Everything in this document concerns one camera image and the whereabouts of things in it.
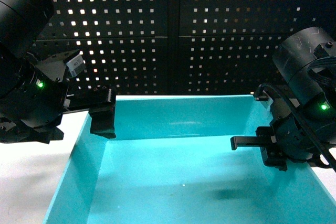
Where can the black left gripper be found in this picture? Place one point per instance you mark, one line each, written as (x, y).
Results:
(32, 114)

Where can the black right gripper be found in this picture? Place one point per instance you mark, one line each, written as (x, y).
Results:
(282, 140)

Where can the teal plastic bin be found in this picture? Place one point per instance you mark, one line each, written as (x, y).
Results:
(172, 162)

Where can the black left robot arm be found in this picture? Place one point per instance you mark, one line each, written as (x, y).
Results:
(21, 23)

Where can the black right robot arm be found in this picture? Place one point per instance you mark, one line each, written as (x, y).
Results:
(302, 128)

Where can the black perforated pegboard panel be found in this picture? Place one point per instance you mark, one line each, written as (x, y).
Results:
(178, 47)

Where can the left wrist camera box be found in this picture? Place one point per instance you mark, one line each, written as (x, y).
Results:
(75, 66)

